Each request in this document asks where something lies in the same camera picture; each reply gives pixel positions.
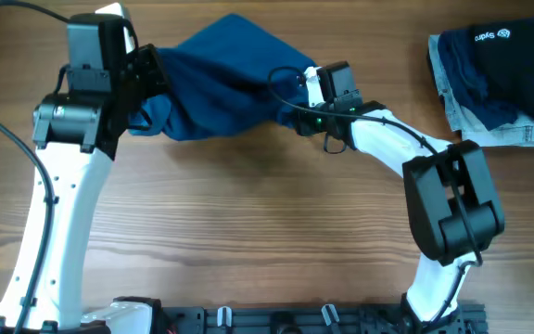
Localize blue t-shirt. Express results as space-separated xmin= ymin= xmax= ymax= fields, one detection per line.
xmin=129 ymin=14 xmax=315 ymax=141

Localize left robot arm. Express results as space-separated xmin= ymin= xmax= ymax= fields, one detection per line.
xmin=0 ymin=7 xmax=169 ymax=333

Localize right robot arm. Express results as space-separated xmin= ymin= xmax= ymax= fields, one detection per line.
xmin=295 ymin=62 xmax=505 ymax=333

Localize navy blue folded garment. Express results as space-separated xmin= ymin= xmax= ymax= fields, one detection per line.
xmin=438 ymin=30 xmax=518 ymax=131

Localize light grey denim shorts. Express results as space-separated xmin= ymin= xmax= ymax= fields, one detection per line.
xmin=428 ymin=35 xmax=534 ymax=147

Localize black garment with white logo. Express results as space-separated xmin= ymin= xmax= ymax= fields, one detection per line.
xmin=469 ymin=18 xmax=534 ymax=119

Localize left black cable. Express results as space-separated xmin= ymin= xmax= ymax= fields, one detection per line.
xmin=0 ymin=0 xmax=71 ymax=334

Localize black cable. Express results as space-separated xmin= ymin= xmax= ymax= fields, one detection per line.
xmin=266 ymin=65 xmax=484 ymax=326
xmin=0 ymin=0 xmax=71 ymax=334

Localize right black cable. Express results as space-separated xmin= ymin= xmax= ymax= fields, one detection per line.
xmin=266 ymin=65 xmax=484 ymax=326

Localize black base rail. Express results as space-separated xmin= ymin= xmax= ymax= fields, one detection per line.
xmin=81 ymin=296 xmax=489 ymax=334

